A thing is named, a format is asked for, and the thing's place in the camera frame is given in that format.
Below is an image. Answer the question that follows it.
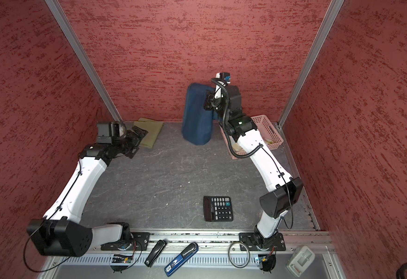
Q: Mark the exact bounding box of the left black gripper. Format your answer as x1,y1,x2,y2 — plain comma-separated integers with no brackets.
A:
114,126,150,158

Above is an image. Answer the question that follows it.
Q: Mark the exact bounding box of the pastel patterned cloth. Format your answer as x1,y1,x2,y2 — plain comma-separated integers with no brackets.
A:
263,138,274,145

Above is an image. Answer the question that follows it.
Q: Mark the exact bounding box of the left small circuit board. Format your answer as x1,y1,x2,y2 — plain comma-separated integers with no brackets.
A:
111,254,134,265

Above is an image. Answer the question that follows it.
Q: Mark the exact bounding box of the pink plastic basket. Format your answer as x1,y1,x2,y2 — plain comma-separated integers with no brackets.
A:
220,115,283,156

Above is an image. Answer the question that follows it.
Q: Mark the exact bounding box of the blue black stapler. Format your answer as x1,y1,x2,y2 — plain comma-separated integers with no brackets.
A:
164,242,199,277

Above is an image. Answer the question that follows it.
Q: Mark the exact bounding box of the grey coiled cable ring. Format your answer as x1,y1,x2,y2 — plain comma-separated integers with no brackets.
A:
228,242,251,269

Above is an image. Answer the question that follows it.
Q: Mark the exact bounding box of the olive green skirt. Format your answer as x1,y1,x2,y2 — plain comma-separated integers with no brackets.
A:
134,117,163,148

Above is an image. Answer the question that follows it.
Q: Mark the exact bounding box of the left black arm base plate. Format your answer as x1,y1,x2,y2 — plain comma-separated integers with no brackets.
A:
101,232,151,252

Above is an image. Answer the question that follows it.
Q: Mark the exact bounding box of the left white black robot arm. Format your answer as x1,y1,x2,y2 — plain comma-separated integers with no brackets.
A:
27,122,148,257

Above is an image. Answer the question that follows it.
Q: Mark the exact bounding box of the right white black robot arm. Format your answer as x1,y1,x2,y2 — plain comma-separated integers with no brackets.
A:
203,79,303,250

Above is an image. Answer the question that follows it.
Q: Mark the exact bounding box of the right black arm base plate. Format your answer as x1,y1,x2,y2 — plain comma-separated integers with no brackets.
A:
238,232,286,252

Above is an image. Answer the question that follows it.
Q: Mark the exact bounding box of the small circuit board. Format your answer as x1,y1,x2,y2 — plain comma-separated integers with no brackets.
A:
255,255,276,273
111,254,134,265

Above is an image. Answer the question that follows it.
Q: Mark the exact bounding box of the right small circuit board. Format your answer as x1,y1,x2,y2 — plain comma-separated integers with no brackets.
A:
255,255,276,273

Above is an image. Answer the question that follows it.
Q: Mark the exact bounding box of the black desk calculator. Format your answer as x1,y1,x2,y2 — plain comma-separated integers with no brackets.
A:
203,196,234,222

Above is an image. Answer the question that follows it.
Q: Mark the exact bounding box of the grey plastic dispenser box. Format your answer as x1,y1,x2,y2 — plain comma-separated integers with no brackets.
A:
286,245,315,278

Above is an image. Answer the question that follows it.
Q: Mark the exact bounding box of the blue denim skirt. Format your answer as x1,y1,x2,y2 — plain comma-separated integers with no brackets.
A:
181,83,216,145

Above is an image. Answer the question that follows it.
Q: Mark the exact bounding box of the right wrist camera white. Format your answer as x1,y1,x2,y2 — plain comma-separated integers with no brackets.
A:
216,72,231,85

